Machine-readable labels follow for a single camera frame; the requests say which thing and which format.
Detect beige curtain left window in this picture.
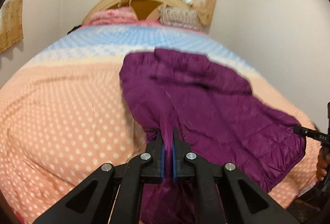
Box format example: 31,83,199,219
1,0,24,54

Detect polka dot bed cover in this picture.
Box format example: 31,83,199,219
1,22,314,223

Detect wooden arched headboard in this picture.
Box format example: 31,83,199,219
82,0,190,25

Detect purple quilted hooded jacket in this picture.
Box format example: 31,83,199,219
120,49,306,223

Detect striped grey pillow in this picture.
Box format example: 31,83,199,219
158,6,202,31

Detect folded pink blanket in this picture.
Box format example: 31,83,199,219
88,7,139,26

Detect person's right hand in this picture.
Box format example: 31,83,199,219
316,147,330,182

